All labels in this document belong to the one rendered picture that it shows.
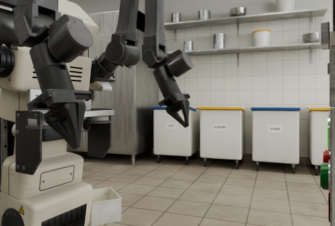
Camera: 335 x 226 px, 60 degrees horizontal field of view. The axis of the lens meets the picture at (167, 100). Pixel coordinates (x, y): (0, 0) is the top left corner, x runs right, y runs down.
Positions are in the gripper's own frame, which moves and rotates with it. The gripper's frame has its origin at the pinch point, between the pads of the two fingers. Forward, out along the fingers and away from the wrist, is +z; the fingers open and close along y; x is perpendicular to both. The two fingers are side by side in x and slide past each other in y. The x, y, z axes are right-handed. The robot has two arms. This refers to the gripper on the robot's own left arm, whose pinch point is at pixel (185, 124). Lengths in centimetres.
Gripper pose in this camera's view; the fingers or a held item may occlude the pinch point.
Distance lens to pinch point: 89.9
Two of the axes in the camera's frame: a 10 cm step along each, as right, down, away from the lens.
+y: 5.0, 0.0, 8.6
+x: -7.7, 4.6, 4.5
